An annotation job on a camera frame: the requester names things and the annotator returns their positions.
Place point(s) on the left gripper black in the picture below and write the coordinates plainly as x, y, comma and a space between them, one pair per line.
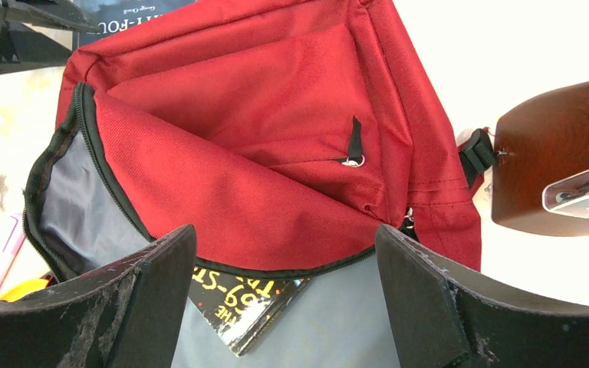
23, 48

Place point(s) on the red backpack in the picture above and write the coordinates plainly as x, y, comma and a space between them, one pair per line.
286, 133

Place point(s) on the colourful illustrated children's book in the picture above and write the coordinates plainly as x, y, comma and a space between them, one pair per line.
241, 309

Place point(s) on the dark blue paperback book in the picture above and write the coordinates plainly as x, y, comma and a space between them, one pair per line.
114, 16

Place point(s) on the brown wooden metronome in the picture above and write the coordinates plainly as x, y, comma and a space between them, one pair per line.
541, 141

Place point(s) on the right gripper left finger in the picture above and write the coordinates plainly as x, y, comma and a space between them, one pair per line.
125, 314

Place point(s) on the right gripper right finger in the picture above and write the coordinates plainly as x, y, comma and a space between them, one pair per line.
444, 314

